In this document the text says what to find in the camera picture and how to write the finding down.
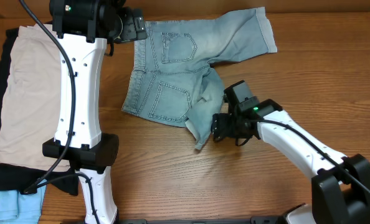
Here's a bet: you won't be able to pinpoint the light blue denim shorts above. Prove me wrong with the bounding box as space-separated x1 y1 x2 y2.
122 7 277 150

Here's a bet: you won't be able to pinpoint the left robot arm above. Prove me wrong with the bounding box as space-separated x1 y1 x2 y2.
42 0 147 223

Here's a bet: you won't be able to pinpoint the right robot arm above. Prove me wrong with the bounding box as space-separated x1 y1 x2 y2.
211 81 370 224

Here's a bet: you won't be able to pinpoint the beige folded shorts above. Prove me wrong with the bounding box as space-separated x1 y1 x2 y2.
0 25 60 170

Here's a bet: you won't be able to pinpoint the black garment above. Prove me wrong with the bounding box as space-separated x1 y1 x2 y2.
0 20 80 210

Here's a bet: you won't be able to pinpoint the light blue cloth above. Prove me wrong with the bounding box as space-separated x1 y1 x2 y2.
0 186 46 224

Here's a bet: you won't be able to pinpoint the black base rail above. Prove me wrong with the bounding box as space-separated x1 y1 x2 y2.
113 216 288 224

